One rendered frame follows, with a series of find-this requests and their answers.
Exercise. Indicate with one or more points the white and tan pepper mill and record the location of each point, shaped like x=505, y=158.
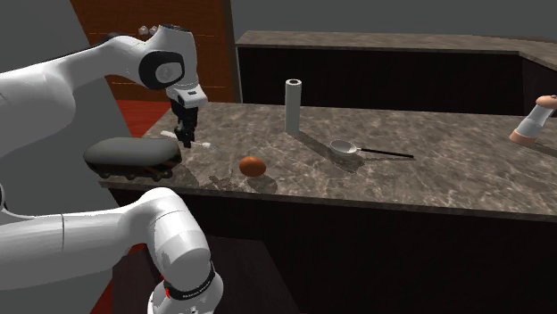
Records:
x=534, y=119

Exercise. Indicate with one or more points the grey paper towel roll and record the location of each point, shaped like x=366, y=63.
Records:
x=293, y=108

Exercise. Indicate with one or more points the grey rounded appliance, dark base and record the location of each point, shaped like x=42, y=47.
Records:
x=130, y=150

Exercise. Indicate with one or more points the reddish brown door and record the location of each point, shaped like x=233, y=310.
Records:
x=209, y=52

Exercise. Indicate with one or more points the dark robot stand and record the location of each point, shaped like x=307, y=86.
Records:
x=248, y=278

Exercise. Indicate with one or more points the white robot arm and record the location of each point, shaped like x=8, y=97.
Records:
x=39, y=93

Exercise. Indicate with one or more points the brown egg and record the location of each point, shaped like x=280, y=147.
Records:
x=252, y=166

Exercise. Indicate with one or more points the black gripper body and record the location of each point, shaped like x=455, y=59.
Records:
x=184, y=114

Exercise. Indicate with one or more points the white slim utensil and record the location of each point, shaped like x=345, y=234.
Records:
x=202, y=144

